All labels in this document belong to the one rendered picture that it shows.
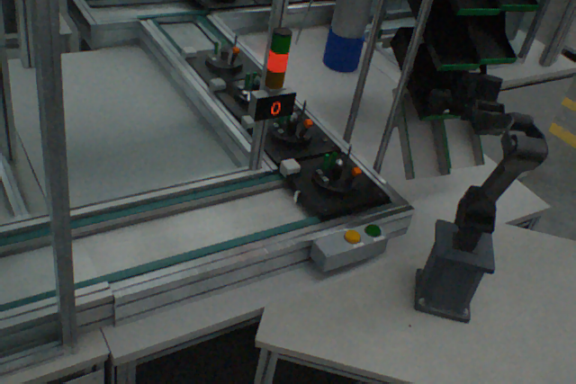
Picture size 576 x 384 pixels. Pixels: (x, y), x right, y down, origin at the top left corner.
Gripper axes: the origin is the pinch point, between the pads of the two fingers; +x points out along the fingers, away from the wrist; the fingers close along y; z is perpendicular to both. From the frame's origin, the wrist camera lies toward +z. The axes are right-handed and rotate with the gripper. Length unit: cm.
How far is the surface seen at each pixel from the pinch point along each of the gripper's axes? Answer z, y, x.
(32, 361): -54, 106, -33
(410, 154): -19.4, 4.9, 5.9
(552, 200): -90, -165, 123
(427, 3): 24.2, 11.6, 4.0
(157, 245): -42, 79, -6
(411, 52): 10.2, 10.8, 7.7
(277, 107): -7.6, 47.6, 7.0
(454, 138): -17.2, -15.1, 15.1
